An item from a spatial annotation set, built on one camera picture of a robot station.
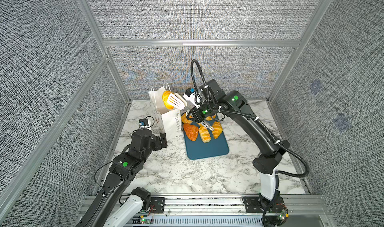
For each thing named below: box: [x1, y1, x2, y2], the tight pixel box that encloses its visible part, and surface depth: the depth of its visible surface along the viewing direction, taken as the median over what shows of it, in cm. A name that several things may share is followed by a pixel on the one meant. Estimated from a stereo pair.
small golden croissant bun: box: [162, 90, 174, 110], surface depth 70 cm
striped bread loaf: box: [198, 126, 212, 143], surface depth 96 cm
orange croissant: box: [183, 123, 199, 141], surface depth 99 cm
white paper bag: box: [148, 83, 183, 141], surface depth 87 cm
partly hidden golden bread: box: [212, 121, 223, 139], surface depth 99 cm
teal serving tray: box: [184, 128, 230, 160], surface depth 95 cm
